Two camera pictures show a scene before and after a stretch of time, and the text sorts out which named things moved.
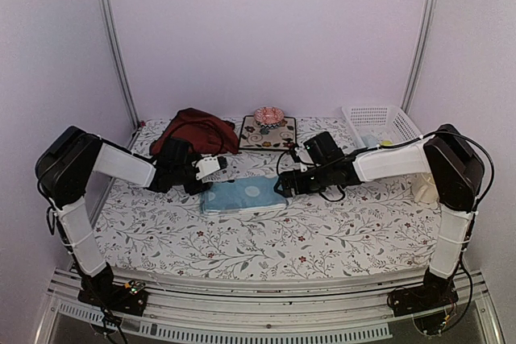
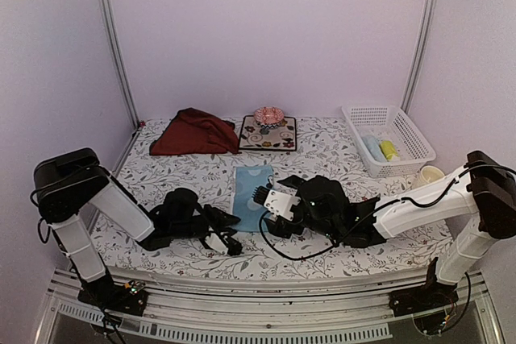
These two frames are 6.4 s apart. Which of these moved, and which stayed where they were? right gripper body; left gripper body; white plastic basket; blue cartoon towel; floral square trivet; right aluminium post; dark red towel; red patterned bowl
Moved: blue cartoon towel; left gripper body; right gripper body
Stayed: floral square trivet; white plastic basket; right aluminium post; dark red towel; red patterned bowl
